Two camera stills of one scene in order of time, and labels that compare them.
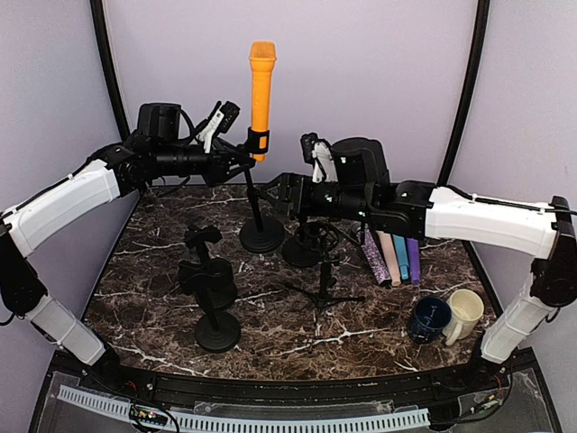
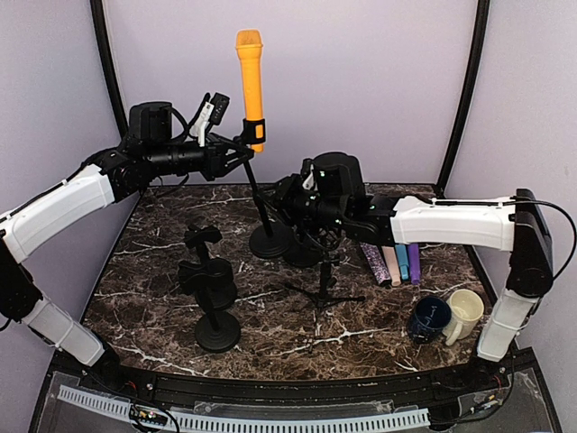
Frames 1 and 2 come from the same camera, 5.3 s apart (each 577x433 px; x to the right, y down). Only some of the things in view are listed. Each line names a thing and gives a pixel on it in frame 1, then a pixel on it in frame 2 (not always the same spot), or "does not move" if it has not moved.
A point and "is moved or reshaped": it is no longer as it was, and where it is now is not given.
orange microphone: (261, 55) -> (249, 43)
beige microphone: (386, 241) does not move
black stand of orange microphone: (261, 237) is moved or reshaped
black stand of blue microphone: (214, 333) does not move
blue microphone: (399, 244) does not move
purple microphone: (413, 247) does not move
